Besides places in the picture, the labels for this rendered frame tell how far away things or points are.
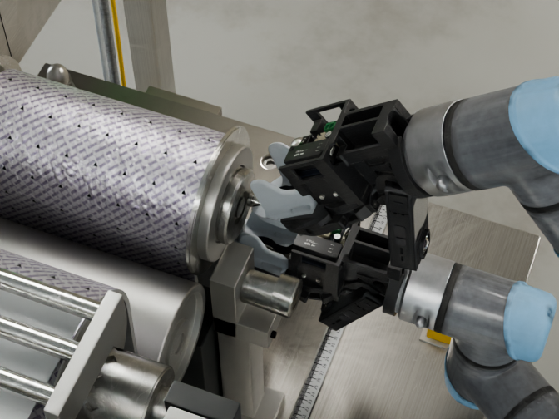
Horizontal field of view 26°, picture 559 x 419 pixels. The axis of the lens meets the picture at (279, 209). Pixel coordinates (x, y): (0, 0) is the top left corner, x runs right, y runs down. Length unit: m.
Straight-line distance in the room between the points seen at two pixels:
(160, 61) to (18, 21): 0.97
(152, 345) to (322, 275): 0.23
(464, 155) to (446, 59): 2.02
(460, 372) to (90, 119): 0.48
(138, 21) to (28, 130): 1.15
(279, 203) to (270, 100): 1.76
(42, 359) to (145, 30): 1.48
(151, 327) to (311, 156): 0.22
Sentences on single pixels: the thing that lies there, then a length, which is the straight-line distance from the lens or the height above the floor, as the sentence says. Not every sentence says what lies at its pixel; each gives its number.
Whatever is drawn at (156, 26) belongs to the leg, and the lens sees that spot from 2.29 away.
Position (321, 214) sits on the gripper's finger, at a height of 1.31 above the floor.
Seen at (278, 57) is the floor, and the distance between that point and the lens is 2.94.
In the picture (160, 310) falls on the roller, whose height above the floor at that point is 1.23.
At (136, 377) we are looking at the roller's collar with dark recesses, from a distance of 0.93.
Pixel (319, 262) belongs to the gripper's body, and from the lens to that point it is 1.24.
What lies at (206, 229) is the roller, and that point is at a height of 1.28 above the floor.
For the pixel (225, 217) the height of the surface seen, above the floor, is 1.27.
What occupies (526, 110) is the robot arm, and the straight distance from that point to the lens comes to 0.92.
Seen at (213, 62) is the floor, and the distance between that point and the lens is 2.94.
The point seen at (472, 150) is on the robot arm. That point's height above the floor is 1.45.
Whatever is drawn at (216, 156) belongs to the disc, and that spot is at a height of 1.32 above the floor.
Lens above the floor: 2.19
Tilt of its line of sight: 55 degrees down
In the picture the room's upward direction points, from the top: straight up
